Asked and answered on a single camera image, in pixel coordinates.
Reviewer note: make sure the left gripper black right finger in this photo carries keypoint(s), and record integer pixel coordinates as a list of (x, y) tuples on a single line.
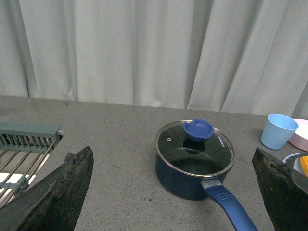
[(284, 192)]

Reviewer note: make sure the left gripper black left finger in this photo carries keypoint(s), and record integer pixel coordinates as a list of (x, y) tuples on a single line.
[(55, 202)]

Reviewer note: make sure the yellow corn cob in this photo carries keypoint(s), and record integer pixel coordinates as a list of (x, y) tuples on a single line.
[(304, 164)]

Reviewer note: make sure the glass lid with blue knob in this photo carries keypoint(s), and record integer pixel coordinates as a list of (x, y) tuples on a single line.
[(195, 148)]

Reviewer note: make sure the dark blue saucepan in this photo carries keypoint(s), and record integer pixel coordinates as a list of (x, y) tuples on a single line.
[(199, 188)]

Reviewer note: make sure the light blue plastic plate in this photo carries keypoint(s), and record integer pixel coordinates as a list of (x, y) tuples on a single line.
[(296, 165)]

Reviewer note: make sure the pink plastic bowl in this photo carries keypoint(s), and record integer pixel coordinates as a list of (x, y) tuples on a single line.
[(300, 138)]

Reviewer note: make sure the light blue plastic cup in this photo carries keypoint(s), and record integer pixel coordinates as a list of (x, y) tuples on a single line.
[(278, 130)]

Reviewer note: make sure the green dish drying rack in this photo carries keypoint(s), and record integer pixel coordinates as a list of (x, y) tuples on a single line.
[(24, 149)]

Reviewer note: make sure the white curtain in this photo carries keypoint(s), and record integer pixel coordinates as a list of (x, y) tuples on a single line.
[(241, 56)]

